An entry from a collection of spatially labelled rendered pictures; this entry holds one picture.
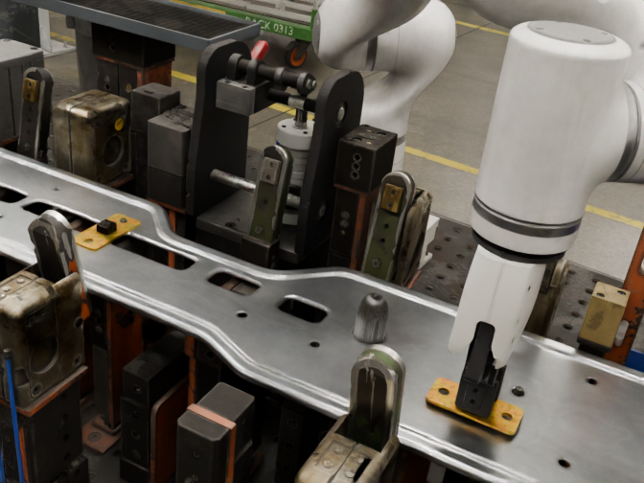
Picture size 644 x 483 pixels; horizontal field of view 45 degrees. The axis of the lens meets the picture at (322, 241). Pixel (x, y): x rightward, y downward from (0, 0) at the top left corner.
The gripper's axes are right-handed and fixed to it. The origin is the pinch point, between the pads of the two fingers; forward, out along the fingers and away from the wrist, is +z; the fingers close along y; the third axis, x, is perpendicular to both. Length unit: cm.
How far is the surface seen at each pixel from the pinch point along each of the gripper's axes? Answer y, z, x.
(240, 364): 6.3, 3.2, -21.1
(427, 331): -9.2, 2.9, -7.9
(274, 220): -17.0, 1.0, -31.1
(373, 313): -3.7, -0.6, -12.3
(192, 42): -32, -13, -54
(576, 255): -236, 103, -11
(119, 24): -32, -13, -67
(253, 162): -92, 33, -78
